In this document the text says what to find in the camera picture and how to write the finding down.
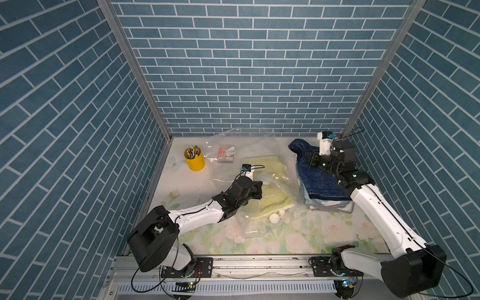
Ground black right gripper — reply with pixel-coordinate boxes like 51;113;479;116
301;149;339;178

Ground navy blue star blanket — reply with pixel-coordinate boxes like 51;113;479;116
288;139;351;205

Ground light green fluffy blanket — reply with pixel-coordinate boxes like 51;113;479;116
242;155;296;224

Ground clear plastic vacuum bag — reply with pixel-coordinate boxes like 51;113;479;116
202;128;305;238

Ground cream fluffy navy-trimmed blanket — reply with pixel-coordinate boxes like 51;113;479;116
297;151;355;215

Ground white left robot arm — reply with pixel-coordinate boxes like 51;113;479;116
127;176;263;272

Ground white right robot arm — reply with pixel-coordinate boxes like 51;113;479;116
299;139;446;298

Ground white plastic bag clip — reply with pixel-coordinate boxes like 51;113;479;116
223;146;236;157

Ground highlighter marker pack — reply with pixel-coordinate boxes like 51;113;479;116
217;145;236;163

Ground yellow metal pen bucket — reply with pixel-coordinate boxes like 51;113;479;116
185;152;205;172

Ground pens in bucket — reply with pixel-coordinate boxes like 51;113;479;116
184;146;201;160

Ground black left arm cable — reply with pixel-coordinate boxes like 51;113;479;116
130;164;266;294

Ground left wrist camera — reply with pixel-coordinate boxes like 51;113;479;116
240;164;255;180

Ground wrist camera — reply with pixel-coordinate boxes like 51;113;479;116
317;131;335;156
240;164;255;180

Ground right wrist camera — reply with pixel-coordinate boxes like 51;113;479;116
317;131;335;156

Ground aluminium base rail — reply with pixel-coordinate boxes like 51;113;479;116
99;254;395;300

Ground right aluminium corner post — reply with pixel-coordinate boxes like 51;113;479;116
341;0;426;135

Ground aluminium corner post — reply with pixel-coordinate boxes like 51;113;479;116
341;0;426;135
97;0;173;143

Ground left aluminium corner post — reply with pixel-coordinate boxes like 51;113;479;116
97;0;173;143

